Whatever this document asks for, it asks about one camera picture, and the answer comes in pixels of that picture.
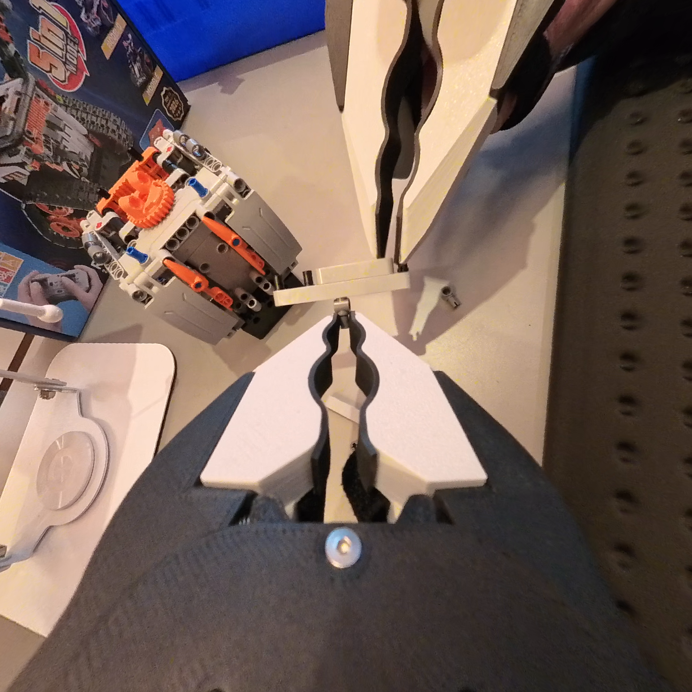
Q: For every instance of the long plain grey beam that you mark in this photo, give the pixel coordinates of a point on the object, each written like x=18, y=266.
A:
x=343, y=409

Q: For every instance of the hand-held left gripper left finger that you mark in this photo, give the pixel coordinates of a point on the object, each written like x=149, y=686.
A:
x=259, y=432

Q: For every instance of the person's right hand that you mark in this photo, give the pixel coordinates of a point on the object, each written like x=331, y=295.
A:
x=567, y=32

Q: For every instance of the grey orange toy model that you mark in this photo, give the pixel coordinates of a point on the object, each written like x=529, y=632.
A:
x=216, y=254

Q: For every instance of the dark toy kit box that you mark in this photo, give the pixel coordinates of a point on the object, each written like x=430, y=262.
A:
x=65, y=108

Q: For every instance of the black perforated mat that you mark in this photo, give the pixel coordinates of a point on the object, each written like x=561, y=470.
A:
x=621, y=324

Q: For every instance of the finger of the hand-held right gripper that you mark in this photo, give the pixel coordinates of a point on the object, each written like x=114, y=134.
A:
x=367, y=54
x=465, y=81

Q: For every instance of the short grey beam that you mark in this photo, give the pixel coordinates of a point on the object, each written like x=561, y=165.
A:
x=351, y=272

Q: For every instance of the blue picture box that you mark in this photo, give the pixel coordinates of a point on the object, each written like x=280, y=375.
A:
x=43, y=286

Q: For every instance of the long grey beam with pins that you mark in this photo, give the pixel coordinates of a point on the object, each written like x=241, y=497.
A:
x=303, y=296

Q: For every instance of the grey connector pin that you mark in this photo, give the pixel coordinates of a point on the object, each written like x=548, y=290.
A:
x=341, y=311
x=450, y=296

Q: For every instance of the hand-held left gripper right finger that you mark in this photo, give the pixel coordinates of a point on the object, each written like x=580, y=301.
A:
x=427, y=432

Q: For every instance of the blue plastic bin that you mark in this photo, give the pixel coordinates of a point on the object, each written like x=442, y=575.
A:
x=216, y=32

